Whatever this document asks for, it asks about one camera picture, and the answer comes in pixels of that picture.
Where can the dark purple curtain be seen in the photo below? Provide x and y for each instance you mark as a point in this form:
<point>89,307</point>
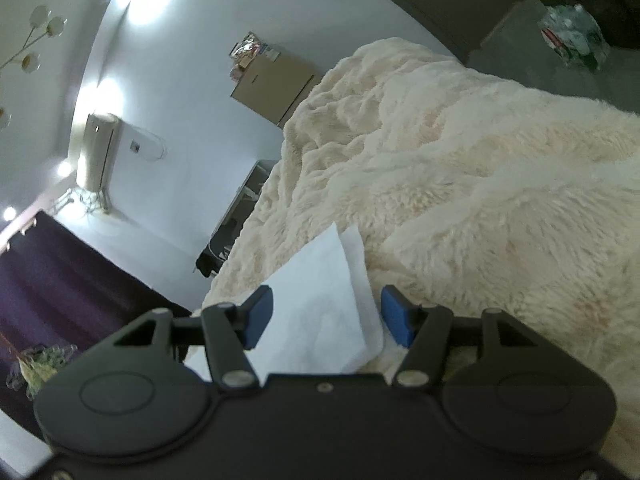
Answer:
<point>65,285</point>

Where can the white cloth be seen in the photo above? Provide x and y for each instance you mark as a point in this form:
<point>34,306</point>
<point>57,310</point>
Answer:
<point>320,310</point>

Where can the white air conditioner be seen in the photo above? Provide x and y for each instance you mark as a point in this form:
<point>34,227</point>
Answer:
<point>97,152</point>

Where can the cream fluffy blanket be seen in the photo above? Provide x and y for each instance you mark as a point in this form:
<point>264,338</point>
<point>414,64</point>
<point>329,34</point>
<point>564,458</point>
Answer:
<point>475,185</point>

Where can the ceiling chandelier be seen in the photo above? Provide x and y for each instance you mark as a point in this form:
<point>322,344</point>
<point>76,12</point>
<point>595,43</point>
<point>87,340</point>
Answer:
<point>37,17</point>

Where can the air conditioner pipe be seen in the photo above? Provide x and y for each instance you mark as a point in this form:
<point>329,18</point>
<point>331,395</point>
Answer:
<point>82,200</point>

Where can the snack packets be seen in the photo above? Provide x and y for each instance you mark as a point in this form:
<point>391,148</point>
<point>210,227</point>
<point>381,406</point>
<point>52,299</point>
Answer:
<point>250,52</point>

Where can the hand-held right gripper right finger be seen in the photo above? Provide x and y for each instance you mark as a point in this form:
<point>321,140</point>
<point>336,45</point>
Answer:
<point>397,320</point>

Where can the plastic bag of bottles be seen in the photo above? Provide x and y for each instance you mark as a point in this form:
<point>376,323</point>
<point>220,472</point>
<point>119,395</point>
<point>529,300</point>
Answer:
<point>575,35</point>

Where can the brown fridge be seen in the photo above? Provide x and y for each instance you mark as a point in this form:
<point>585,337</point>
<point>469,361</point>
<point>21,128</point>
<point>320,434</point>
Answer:
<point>275,87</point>

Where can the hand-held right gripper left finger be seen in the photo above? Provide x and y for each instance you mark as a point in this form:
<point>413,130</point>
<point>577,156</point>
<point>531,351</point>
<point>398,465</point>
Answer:
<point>260,317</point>

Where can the clothes hangers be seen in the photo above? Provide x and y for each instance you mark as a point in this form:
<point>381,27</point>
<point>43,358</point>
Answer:
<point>40,367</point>

